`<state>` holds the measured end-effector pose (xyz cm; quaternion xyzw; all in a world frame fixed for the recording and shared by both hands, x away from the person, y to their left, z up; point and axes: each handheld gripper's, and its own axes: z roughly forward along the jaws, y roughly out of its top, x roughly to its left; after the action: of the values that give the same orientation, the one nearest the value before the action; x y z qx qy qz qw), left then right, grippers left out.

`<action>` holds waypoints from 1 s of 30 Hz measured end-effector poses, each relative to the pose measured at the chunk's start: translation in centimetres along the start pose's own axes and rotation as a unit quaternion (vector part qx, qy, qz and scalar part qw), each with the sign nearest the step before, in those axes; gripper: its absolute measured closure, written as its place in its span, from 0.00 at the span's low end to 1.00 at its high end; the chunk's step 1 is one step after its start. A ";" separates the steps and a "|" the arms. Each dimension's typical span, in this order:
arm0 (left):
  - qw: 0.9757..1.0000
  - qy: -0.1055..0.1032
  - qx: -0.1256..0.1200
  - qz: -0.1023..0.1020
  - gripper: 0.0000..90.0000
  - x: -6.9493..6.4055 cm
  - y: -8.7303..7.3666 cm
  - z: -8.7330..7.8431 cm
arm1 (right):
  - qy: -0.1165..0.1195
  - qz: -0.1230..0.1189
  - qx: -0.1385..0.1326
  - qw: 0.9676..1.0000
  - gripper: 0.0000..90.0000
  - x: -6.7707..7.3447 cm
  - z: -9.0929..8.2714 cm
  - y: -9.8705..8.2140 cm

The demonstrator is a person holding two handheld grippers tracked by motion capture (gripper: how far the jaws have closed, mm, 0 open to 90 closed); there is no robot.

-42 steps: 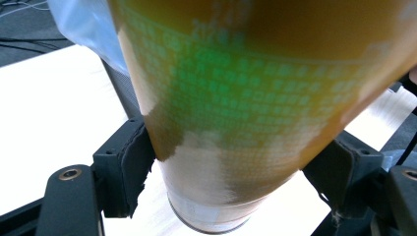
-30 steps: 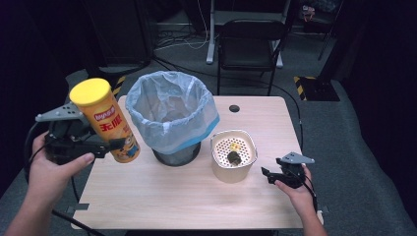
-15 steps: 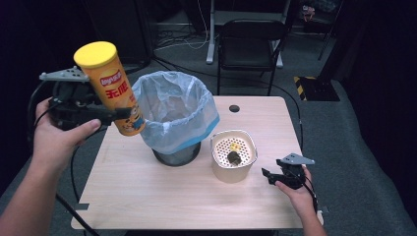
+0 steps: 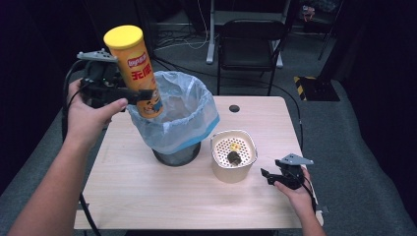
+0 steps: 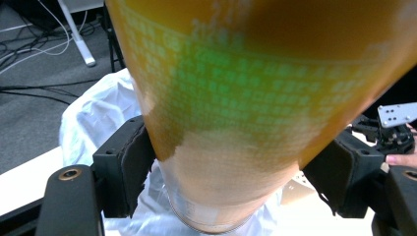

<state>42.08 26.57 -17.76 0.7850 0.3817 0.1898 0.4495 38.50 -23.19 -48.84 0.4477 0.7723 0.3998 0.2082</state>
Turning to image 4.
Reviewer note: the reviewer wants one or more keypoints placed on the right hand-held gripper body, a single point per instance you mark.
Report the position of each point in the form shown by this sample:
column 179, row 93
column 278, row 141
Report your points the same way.
column 291, row 172

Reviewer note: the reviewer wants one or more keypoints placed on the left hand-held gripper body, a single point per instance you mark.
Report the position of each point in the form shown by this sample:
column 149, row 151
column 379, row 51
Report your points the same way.
column 98, row 80

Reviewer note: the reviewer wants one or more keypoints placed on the yellow-lidded orange chip can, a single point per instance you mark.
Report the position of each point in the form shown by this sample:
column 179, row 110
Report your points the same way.
column 134, row 72

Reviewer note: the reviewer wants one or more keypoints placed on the dark food lump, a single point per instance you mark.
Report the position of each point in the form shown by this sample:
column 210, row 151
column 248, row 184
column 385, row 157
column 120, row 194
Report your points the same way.
column 234, row 158

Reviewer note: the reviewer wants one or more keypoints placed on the beige container with strainer insert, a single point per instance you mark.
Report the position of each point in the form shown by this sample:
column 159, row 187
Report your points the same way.
column 229, row 170

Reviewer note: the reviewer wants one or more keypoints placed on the yellow food piece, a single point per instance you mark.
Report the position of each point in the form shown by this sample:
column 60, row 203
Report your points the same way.
column 234, row 146

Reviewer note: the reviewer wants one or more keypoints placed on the translucent blue-white trash bag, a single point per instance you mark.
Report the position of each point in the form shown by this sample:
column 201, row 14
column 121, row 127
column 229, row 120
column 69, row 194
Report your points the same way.
column 187, row 111

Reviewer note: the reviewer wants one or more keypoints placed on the black mesh trash bin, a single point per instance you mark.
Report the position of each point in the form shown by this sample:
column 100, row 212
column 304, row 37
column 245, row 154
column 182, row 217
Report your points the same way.
column 178, row 158

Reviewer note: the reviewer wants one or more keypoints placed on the person's right hand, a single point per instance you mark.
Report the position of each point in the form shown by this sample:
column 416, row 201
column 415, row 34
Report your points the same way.
column 296, row 198

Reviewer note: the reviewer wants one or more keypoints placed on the person's left hand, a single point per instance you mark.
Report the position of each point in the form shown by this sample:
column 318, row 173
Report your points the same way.
column 88, row 121

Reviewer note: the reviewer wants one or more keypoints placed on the grey metal table clamp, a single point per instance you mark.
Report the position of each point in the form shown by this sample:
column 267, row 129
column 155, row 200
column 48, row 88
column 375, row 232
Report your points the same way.
column 324, row 209

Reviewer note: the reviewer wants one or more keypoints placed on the black base with hazard stripes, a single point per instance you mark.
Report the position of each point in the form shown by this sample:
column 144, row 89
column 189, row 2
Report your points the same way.
column 316, row 89

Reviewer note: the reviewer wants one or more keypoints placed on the black folding chair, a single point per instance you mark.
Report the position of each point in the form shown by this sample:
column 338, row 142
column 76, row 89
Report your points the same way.
column 249, row 49

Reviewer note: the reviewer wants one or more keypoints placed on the dark metal stand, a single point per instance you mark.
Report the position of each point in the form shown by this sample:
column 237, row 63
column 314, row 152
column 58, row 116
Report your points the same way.
column 329, row 36

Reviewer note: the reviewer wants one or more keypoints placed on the small colourful object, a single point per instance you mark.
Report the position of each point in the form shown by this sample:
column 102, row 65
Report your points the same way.
column 308, row 13

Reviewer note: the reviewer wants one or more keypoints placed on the white desk frame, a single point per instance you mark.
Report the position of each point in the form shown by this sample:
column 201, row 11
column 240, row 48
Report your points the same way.
column 211, row 39

